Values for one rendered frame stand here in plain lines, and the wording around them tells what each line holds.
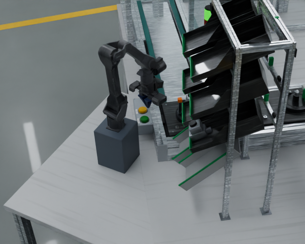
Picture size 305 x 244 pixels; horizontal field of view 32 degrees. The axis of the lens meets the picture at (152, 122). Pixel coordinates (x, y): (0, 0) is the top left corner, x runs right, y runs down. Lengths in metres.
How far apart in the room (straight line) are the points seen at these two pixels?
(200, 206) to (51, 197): 0.63
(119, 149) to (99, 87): 2.10
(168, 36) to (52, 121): 1.32
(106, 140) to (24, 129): 1.84
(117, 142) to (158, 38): 1.05
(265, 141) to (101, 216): 0.82
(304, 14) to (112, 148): 1.77
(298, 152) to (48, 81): 2.55
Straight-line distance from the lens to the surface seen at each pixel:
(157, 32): 3.21
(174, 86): 2.75
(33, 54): 4.88
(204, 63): 1.83
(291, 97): 2.61
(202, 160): 2.13
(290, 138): 2.50
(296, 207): 2.27
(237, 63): 1.70
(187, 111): 2.15
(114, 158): 2.33
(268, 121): 2.48
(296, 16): 3.55
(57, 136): 3.93
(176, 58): 2.96
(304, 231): 2.20
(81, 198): 2.29
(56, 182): 2.38
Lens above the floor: 2.54
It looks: 40 degrees down
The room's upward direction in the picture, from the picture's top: 3 degrees counter-clockwise
